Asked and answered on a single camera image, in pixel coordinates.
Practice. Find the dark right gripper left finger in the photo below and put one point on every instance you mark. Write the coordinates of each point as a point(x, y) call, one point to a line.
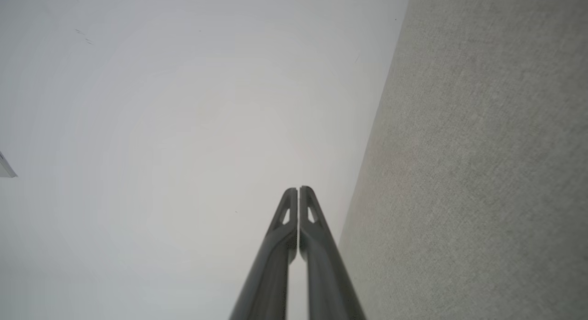
point(273, 265)

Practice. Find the small white wall fixture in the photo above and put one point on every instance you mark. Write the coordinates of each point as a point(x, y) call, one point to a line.
point(5, 168)

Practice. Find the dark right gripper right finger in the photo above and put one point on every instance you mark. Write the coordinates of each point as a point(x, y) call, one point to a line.
point(326, 274)

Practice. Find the grey fabric sofa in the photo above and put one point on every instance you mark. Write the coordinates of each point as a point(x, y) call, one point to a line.
point(482, 150)

